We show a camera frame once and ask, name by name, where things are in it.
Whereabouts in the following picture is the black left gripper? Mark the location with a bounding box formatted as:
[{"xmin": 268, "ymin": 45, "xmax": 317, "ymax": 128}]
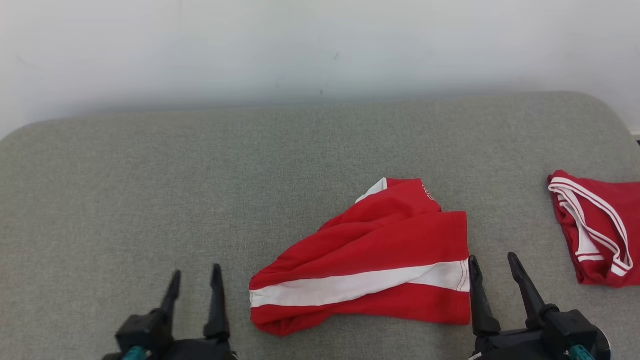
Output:
[{"xmin": 102, "ymin": 263, "xmax": 238, "ymax": 360}]

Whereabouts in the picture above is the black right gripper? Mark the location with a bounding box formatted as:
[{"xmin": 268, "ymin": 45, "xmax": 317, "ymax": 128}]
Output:
[{"xmin": 468, "ymin": 252, "xmax": 568, "ymax": 360}]

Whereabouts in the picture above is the red garment with white stripe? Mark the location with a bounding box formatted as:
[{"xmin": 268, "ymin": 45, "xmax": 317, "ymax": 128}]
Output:
[{"xmin": 249, "ymin": 177, "xmax": 472, "ymax": 337}]

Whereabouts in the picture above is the red shirt with white sleeves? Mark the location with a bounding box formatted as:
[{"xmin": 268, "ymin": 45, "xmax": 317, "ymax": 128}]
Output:
[{"xmin": 547, "ymin": 170, "xmax": 640, "ymax": 289}]

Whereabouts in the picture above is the grey fabric sofa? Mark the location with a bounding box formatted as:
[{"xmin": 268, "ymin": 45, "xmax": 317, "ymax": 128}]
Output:
[{"xmin": 0, "ymin": 91, "xmax": 640, "ymax": 360}]

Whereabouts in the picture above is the right cable with teal plug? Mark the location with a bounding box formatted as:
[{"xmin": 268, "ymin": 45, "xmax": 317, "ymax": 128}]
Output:
[{"xmin": 567, "ymin": 344, "xmax": 598, "ymax": 360}]

